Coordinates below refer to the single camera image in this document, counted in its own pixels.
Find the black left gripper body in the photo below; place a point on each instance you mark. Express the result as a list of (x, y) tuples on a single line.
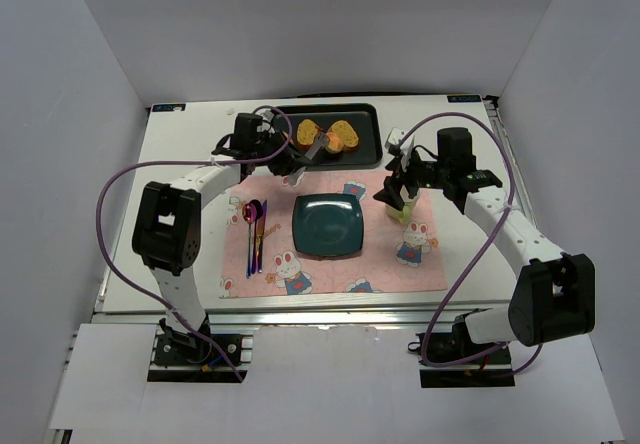
[(292, 160)]

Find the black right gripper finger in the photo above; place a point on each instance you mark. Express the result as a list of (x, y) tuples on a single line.
[(406, 196), (390, 194)]

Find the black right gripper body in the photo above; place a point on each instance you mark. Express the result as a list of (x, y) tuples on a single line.
[(396, 184)]

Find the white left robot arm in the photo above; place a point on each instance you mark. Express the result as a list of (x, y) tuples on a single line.
[(168, 229)]

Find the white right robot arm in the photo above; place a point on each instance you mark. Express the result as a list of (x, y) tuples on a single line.
[(554, 295)]

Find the bread slice left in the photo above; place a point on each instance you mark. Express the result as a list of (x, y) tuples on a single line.
[(306, 133)]

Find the bread slice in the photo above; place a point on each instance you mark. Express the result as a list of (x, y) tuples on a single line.
[(347, 133), (306, 133)]

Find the bread slice right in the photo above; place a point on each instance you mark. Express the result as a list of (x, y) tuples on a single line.
[(347, 133)]

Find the light green mug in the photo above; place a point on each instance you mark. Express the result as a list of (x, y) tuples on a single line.
[(402, 210)]

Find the iridescent knife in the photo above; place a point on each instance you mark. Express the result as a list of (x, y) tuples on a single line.
[(259, 233)]

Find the iridescent spoon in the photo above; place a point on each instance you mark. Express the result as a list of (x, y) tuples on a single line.
[(251, 212)]

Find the dark teal square plate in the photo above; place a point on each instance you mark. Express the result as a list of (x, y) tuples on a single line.
[(328, 225)]

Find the black baking tray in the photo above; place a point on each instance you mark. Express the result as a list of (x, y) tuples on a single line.
[(361, 117)]

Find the pink bunny placemat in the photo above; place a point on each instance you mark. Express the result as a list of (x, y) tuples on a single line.
[(397, 256)]

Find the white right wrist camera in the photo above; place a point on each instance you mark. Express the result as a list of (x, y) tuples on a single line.
[(399, 143)]

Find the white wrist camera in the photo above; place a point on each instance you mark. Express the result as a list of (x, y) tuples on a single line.
[(399, 143), (267, 118)]

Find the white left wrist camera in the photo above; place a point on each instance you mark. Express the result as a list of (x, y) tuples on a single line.
[(267, 118)]

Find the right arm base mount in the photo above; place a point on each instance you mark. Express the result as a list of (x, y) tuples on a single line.
[(467, 365)]

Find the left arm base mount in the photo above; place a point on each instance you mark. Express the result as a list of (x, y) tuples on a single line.
[(172, 363)]

